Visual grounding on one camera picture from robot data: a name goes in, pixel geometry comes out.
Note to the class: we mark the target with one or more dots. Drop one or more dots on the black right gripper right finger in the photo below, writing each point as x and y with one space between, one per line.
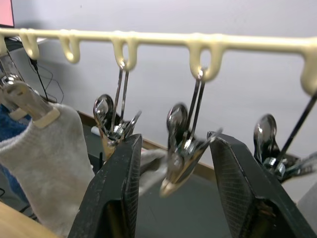
240 188

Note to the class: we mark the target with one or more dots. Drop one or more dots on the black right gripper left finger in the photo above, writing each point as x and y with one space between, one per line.
116 193

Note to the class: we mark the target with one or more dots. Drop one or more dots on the grey ankle sock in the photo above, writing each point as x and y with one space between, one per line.
151 171
54 161

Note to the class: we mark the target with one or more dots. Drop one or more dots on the metal hanger clip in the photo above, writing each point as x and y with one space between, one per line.
32 104
177 116
105 109
266 126

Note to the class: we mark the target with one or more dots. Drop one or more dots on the blue ankle sock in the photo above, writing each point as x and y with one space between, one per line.
10 126

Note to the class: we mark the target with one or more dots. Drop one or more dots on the cream plastic clip hanger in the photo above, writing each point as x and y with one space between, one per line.
161 39

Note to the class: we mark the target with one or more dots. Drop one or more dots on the computer monitor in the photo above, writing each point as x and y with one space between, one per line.
6 12

